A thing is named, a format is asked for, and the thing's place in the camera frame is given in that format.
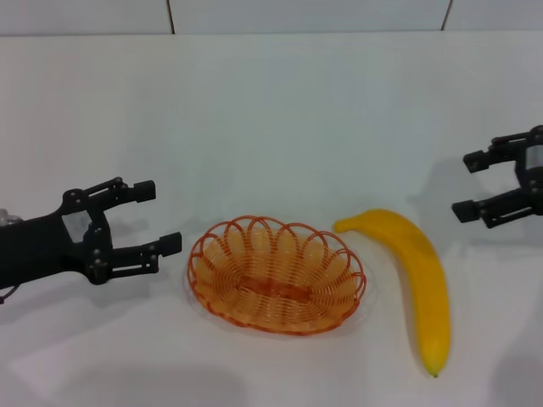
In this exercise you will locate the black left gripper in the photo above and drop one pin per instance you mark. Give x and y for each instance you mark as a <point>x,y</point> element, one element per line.
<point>42,250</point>

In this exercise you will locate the yellow banana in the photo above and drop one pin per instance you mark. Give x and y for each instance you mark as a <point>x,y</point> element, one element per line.
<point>424,263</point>

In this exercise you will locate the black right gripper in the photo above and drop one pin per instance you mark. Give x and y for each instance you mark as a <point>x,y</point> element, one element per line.
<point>532,174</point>

